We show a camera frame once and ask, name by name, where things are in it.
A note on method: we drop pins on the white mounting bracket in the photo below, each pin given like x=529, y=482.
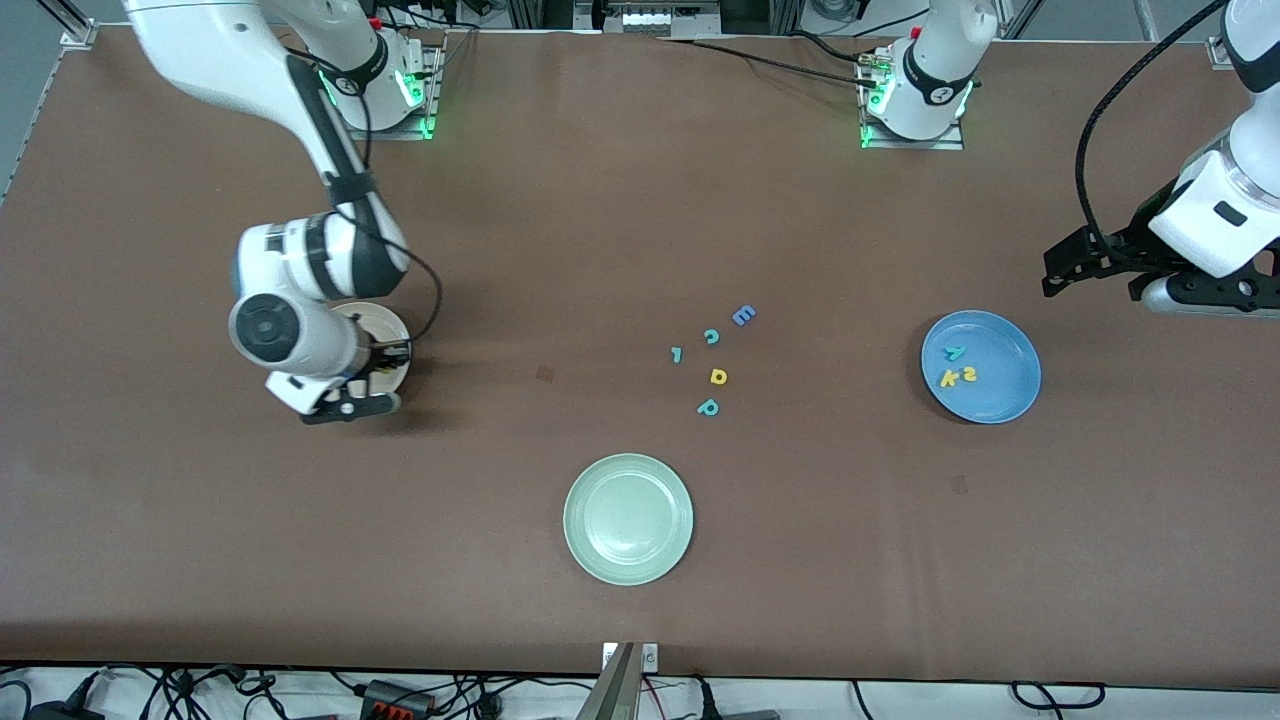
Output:
x=648, y=656

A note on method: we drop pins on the blue letter E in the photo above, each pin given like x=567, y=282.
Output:
x=743, y=316

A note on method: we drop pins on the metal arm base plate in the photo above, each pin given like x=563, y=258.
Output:
x=430, y=120
x=915, y=144

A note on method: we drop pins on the pale green plate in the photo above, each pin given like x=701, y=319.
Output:
x=628, y=520

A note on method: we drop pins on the blue plate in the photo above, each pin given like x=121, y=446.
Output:
x=1000, y=395

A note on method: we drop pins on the beige brown plate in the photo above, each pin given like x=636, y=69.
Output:
x=385, y=320

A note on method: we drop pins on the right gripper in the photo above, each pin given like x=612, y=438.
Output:
x=381, y=356

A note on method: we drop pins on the teal letter P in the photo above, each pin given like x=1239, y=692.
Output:
x=703, y=410

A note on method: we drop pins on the aluminium frame structure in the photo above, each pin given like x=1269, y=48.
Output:
x=650, y=20

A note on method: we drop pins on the aluminium corner profile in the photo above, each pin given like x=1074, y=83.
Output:
x=78, y=35
x=1217, y=52

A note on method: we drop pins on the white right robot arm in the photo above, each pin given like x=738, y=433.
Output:
x=200, y=40

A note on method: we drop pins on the yellow letter K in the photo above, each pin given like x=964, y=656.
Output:
x=947, y=379

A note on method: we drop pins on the grey metal post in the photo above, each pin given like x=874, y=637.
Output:
x=612, y=690

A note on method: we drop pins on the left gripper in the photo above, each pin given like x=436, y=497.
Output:
x=1128, y=247

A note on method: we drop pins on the black orange power strip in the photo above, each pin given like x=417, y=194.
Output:
x=395, y=700

